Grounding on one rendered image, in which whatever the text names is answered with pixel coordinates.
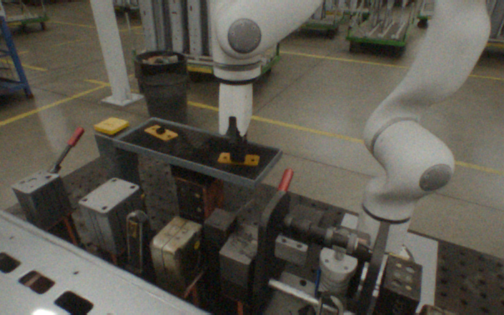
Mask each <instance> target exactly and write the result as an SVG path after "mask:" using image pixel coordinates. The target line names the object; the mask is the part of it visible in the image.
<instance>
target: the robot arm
mask: <svg viewBox="0 0 504 315"><path fill-rule="evenodd" d="M322 1H323V0H209V3H210V18H211V34H212V50H213V65H214V74H215V75H216V76H217V81H218V82H219V83H221V84H220V92H219V132H220V134H221V135H223V134H226V132H227V130H228V128H229V147H230V160H232V162H241V163H244V162H245V160H246V155H247V138H246V137H247V128H248V126H249V123H250V120H251V116H252V84H253V83H255V82H257V80H258V76H259V75H260V73H261V53H262V52H264V51H265V50H267V49H268V48H271V47H272V46H274V45H275V44H277V43H278V42H280V41H281V39H283V38H284V37H286V36H287V35H289V34H290V33H292V32H293V31H295V30H296V29H297V27H300V26H301V25H302V24H303V23H304V22H305V21H306V20H307V19H308V18H309V17H310V16H311V15H312V14H313V13H314V12H315V11H316V10H317V9H318V8H319V7H320V6H321V4H322ZM489 34H490V22H489V18H488V14H487V8H486V0H435V4H434V5H433V11H432V20H431V23H430V27H429V29H428V32H427V35H426V37H425V38H424V40H423V42H422V45H421V47H420V51H419V53H418V54H417V58H416V60H414V62H413V64H412V67H411V68H410V70H409V72H408V73H407V75H406V77H405V78H403V80H402V81H401V83H400V84H399V85H398V86H397V89H396V90H395V91H393V92H392V93H391V94H390V95H389V96H388V97H387V98H386V99H385V100H384V101H383V102H382V103H381V104H380V105H379V106H378V107H377V109H376V110H375V111H374V112H373V113H372V115H370V117H369V118H368V119H367V122H366V124H365V127H364V129H363V141H364V143H365V146H366V148H367V150H368V152H369V153H370V154H372V155H373V157H374V158H375V159H376V160H377V161H378V162H379V164H380V165H381V166H382V167H383V168H385V170H386V172H387V175H386V176H380V177H375V178H374V179H372V180H371V181H370V182H369V183H368V184H367V185H366V187H365V190H364V193H363V197H362V205H361V209H360V213H359V217H358V222H357V230H359V231H362V233H366V234H370V235H371V246H370V248H373V246H374V242H375V239H376V236H377V231H378V227H379V224H380V222H381V221H384V222H387V223H390V227H389V233H388V237H387V245H386V250H385V251H388V252H393V253H397V254H398V255H400V256H403V257H406V258H409V256H408V255H407V251H406V250H405V248H404V247H402V244H403V243H404V240H405V237H406V235H407V230H408V227H409V224H410V221H411V219H412V213H413V210H414V207H415V205H416V203H418V201H419V199H420V198H422V197H424V196H426V195H428V194H432V193H435V192H438V191H441V190H442V189H444V188H445V187H446V186H447V184H448V183H449V182H450V181H451V180H452V178H453V176H454V171H455V160H454V156H453V154H452V152H451V151H450V150H449V149H448V147H447V146H446V144H445V143H444V142H443V141H442V140H440V139H438V138H437V137H436V136H434V135H433V134H432V133H430V132H429V131H428V130H427V129H425V128H424V127H423V126H422V125H421V124H420V121H421V118H422V115H423V113H424V112H425V111H426V110H427V109H428V108H430V107H431V106H432V105H434V103H439V102H442V101H444V100H446V99H448V98H449V97H451V96H452V95H453V94H455V93H456V92H457V90H458V88H459V87H460V86H462V85H463V83H464V82H465V81H466V80H467V77H468V75H469V74H470V72H471V71H472V70H473V68H474V66H475V64H476V63H477V60H478V58H479V57H480V54H482V52H483V50H484V48H485V46H486V45H487V40H488V38H489Z"/></svg>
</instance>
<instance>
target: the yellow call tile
mask: <svg viewBox="0 0 504 315"><path fill-rule="evenodd" d="M127 126H129V122H128V121H123V120H120V119H116V118H113V117H112V118H109V119H108V120H106V121H104V122H101V123H99V124H97V125H95V126H94V128H95V129H96V131H99V132H103V133H108V134H112V135H113V134H114V133H117V132H119V131H120V129H122V128H125V127H127Z"/></svg>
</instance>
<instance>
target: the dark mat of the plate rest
mask: <svg viewBox="0 0 504 315"><path fill-rule="evenodd" d="M155 125H158V126H160V127H162V128H165V129H167V130H168V131H170V132H172V133H176V134H178V136H176V137H175V138H172V139H170V140H168V141H164V140H162V139H160V138H158V137H154V136H153V135H151V134H148V133H146V132H145V130H146V128H150V127H152V126H155ZM118 140H119V141H123V142H126V143H131V144H132V145H134V146H138V147H141V148H146V149H150V150H153V151H155V152H159V153H165V154H167V155H170V156H174V157H176V158H182V159H185V161H188V162H191V163H196V164H200V165H203V166H206V167H210V168H215V169H217V170H220V171H224V172H227V173H232V174H235V175H238V176H242V177H245V178H247V179H250V180H253V181H255V180H256V177H258V176H259V175H260V174H261V172H262V171H263V170H264V169H265V168H266V166H267V165H268V164H269V163H270V161H271V160H272V159H273V158H274V156H276V155H277V154H278V153H279V152H277V151H273V150H270V149H266V148H263V147H256V146H253V145H249V144H248V145H247V154H248V155H258V156H259V157H260V158H259V163H258V165H256V166H255V167H254V166H245V165H235V164H226V163H218V159H219V156H220V154H221V153H230V147H229V139H228V138H224V137H218V136H214V135H211V134H207V133H203V132H197V131H193V130H189V129H186V128H182V127H179V126H175V125H172V124H168V123H164V122H158V121H154V120H153V121H151V122H148V123H147V124H145V125H143V126H141V127H140V128H138V129H137V130H135V131H134V132H131V133H129V134H128V135H127V136H125V137H121V138H120V139H118Z"/></svg>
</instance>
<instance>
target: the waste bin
mask: <svg viewBox="0 0 504 315"><path fill-rule="evenodd" d="M133 61H134V70H135V78H136V79H137V86H138V87H139V91H140V93H144V95H145V100H146V104H147V111H148V116H149V118H159V119H162V120H167V121H170V122H174V123H181V124H184V125H188V108H187V90H189V89H191V88H190V79H189V75H188V69H187V57H186V56H185V55H183V53H179V52H174V51H169V50H156V51H149V52H143V53H139V54H138V55H136V56H134V59H133Z"/></svg>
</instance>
